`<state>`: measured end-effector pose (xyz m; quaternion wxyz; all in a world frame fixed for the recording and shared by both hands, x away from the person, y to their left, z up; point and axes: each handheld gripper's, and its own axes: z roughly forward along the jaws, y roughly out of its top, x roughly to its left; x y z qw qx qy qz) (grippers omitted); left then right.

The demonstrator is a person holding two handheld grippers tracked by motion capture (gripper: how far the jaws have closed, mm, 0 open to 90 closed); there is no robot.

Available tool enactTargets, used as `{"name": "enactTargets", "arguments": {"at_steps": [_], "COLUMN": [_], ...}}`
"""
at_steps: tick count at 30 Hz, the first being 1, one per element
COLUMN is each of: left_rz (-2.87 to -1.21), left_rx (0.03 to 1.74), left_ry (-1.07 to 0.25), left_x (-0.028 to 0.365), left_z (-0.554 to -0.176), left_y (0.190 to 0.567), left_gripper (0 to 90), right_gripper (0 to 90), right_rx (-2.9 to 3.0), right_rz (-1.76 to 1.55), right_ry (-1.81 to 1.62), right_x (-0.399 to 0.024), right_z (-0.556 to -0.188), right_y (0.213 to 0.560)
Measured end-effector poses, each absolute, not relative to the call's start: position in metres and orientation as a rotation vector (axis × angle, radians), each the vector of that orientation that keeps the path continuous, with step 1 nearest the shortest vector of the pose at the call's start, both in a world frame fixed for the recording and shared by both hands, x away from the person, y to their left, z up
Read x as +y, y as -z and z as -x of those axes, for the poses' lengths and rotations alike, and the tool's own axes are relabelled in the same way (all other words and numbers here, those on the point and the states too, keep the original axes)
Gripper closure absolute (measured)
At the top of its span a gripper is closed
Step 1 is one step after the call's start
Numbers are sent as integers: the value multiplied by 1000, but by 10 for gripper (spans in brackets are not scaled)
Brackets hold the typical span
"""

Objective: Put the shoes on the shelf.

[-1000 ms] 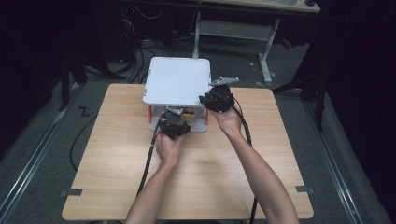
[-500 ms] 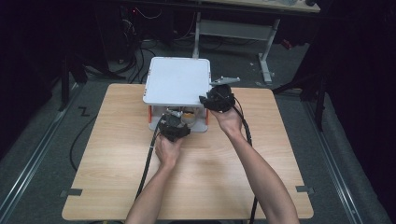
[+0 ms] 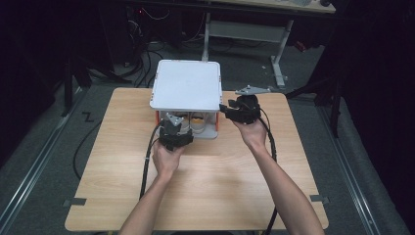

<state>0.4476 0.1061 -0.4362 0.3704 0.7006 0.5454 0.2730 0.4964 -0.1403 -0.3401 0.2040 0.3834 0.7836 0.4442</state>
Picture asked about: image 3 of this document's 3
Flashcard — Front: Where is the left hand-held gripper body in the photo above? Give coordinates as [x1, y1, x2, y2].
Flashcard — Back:
[159, 112, 185, 152]

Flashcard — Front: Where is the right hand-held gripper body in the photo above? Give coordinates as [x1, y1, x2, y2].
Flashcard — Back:
[232, 85, 272, 125]

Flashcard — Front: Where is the white two-tier shoe rack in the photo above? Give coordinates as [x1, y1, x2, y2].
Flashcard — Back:
[149, 59, 224, 140]

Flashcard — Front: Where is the person's left hand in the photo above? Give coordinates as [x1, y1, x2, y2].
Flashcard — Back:
[152, 140, 187, 180]

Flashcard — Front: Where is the person's right hand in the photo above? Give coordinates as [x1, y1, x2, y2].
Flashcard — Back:
[232, 117, 269, 154]

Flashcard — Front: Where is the wooden desk with white legs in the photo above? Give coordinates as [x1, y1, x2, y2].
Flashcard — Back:
[200, 0, 337, 89]

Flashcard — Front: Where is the black metal stand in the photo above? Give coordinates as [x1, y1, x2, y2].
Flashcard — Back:
[284, 65, 346, 138]
[61, 55, 94, 118]

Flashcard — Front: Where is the grey tape strip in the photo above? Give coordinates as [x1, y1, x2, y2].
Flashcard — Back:
[309, 194, 330, 205]
[62, 197, 88, 208]

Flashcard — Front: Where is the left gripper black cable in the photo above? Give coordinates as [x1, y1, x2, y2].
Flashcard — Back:
[139, 120, 164, 201]

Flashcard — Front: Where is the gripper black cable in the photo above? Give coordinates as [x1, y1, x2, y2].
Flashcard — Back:
[139, 120, 164, 201]
[258, 107, 279, 235]

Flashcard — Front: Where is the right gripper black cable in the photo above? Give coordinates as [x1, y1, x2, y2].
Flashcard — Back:
[258, 107, 279, 235]

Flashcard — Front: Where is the bundle of black cables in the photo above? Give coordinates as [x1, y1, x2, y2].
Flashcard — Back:
[125, 6, 170, 88]

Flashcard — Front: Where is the black cable on floor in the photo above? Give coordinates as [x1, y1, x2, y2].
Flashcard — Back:
[71, 120, 103, 180]

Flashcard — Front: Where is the metal floor rail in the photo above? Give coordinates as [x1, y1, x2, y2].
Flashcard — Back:
[317, 106, 383, 235]
[0, 87, 84, 229]

